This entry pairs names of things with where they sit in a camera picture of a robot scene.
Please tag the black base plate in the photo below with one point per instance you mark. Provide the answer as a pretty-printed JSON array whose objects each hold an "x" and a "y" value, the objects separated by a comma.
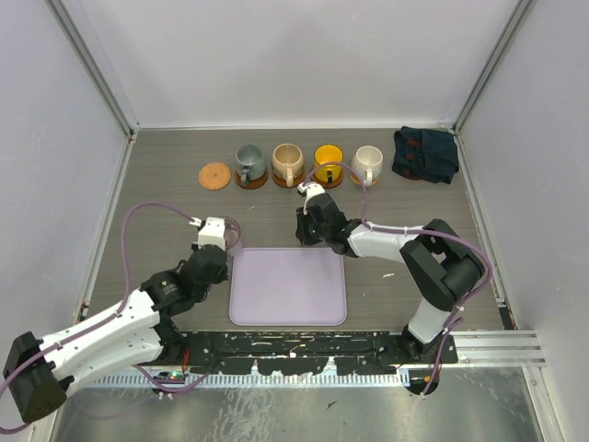
[{"x": 298, "y": 353}]

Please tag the brown wooden coaster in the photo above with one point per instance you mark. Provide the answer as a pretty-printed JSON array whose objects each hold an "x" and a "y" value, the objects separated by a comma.
[
  {"x": 284, "y": 184},
  {"x": 253, "y": 184},
  {"x": 328, "y": 178}
]

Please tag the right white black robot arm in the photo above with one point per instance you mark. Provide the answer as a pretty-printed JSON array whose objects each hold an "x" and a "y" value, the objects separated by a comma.
[{"x": 446, "y": 269}]

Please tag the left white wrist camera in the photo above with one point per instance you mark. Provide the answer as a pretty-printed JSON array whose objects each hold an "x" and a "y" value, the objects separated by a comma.
[{"x": 210, "y": 232}]

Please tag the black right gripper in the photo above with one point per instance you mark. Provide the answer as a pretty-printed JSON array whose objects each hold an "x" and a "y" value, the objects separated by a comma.
[{"x": 302, "y": 233}]

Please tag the pink ceramic mug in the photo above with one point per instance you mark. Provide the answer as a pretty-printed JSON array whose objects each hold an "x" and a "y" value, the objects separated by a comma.
[{"x": 232, "y": 236}]

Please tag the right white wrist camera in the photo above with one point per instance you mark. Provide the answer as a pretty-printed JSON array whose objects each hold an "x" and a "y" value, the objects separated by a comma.
[{"x": 310, "y": 189}]

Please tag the lavender plastic tray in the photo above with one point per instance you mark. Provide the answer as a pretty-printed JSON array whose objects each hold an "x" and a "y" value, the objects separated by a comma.
[{"x": 286, "y": 287}]

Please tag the grey ceramic mug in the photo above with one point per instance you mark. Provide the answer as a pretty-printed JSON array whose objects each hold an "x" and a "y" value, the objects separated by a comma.
[{"x": 251, "y": 164}]

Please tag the aluminium frame rail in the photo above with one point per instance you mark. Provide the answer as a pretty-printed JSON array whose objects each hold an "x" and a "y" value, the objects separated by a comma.
[{"x": 490, "y": 348}]

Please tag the dark blue folded cloth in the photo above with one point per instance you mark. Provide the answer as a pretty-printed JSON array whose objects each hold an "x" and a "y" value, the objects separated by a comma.
[{"x": 425, "y": 154}]

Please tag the white slotted cable duct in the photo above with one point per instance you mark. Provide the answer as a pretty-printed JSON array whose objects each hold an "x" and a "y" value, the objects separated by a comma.
[{"x": 133, "y": 379}]

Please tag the white speckled ceramic mug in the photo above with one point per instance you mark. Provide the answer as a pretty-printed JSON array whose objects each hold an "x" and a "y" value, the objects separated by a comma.
[{"x": 367, "y": 162}]

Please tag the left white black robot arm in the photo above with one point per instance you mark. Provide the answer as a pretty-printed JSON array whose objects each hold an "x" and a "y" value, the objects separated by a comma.
[{"x": 42, "y": 372}]

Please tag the woven rattan coaster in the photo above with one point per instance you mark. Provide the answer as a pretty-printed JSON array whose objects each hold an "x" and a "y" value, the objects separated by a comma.
[
  {"x": 357, "y": 182},
  {"x": 214, "y": 176}
]

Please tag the beige ceramic mug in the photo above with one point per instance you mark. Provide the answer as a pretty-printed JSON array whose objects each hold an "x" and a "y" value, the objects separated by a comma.
[{"x": 287, "y": 161}]

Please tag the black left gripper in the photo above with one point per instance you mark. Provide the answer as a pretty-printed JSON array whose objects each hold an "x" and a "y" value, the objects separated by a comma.
[{"x": 222, "y": 273}]

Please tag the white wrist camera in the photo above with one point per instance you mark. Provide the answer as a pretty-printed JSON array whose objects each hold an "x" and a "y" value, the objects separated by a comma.
[
  {"x": 310, "y": 189},
  {"x": 210, "y": 232}
]

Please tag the yellow glass cup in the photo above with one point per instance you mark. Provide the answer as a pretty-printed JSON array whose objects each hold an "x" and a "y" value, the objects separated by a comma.
[{"x": 328, "y": 156}]

